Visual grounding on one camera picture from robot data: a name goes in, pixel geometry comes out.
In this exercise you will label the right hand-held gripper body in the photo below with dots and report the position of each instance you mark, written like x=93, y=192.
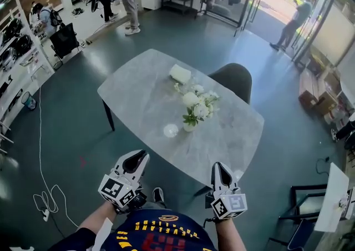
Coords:
x=230, y=204

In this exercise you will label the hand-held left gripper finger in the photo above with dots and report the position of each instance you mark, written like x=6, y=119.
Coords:
x=142, y=170
x=119, y=161

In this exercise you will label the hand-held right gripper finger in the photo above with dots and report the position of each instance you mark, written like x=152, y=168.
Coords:
x=233, y=181
x=215, y=177

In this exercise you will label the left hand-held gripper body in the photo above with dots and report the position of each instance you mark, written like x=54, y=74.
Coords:
x=116, y=190

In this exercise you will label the white vase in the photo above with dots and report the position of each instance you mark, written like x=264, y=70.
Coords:
x=190, y=127

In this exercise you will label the white flowers bouquet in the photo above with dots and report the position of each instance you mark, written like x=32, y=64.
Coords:
x=198, y=105

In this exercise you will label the person's left forearm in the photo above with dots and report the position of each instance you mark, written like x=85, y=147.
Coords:
x=97, y=216

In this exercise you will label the person's right forearm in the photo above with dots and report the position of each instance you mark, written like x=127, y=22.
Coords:
x=230, y=233

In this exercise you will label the person's black shoe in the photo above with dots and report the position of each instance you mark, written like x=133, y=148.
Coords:
x=158, y=195

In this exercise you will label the person's grey trousers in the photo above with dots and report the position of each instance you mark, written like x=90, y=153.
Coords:
x=149, y=206

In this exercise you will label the person's navy jersey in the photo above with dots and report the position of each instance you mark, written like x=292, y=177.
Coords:
x=155, y=233

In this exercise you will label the grey marble table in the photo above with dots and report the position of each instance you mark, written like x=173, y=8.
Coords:
x=144, y=100

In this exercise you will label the white power strip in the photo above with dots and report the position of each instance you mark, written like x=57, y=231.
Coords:
x=46, y=214

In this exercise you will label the blue chair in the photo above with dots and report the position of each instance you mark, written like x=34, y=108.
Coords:
x=302, y=236

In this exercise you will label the dark grey chair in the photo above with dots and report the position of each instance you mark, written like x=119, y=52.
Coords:
x=231, y=80

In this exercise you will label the white board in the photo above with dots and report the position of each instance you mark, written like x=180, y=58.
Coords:
x=331, y=200

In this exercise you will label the white folded towel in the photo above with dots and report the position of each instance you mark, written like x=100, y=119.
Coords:
x=180, y=74

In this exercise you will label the mesh trash bin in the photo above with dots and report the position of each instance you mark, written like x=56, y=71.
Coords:
x=29, y=101

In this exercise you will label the cardboard box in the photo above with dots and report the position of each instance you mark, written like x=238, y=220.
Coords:
x=308, y=91
x=327, y=104

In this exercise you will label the black mesh office chair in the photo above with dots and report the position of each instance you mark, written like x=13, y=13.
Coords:
x=64, y=40

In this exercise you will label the white shelf unit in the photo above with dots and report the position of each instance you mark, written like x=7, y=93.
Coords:
x=16, y=72

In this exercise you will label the glass entrance door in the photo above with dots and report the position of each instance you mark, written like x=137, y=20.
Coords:
x=321, y=8

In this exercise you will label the black metal frame stand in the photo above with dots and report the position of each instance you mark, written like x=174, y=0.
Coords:
x=296, y=202

